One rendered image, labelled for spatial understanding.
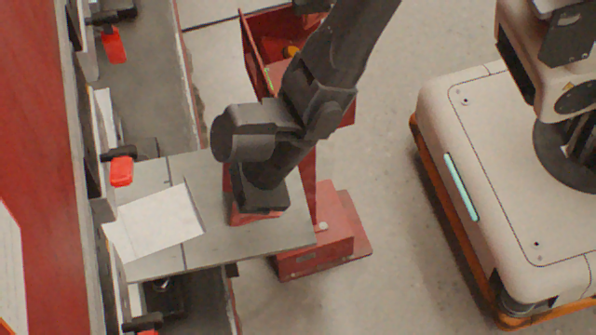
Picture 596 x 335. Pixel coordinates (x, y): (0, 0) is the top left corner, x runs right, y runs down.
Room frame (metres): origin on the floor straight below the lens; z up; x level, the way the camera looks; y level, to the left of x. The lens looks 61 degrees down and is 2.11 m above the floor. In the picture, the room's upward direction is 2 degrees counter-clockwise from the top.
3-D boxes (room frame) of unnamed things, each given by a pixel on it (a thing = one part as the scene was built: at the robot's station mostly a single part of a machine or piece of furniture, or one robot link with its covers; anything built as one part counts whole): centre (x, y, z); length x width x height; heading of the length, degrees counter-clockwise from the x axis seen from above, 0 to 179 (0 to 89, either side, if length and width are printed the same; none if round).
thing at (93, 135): (0.52, 0.26, 1.26); 0.15 x 0.09 x 0.17; 10
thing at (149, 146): (0.60, 0.22, 0.89); 0.30 x 0.05 x 0.03; 10
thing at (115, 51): (0.71, 0.23, 1.20); 0.04 x 0.02 x 0.10; 100
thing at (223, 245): (0.57, 0.12, 1.00); 0.26 x 0.18 x 0.01; 100
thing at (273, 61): (0.98, -0.01, 0.75); 0.20 x 0.16 x 0.18; 17
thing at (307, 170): (0.98, -0.01, 0.39); 0.05 x 0.05 x 0.54; 17
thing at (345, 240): (0.99, -0.04, 0.06); 0.25 x 0.20 x 0.12; 107
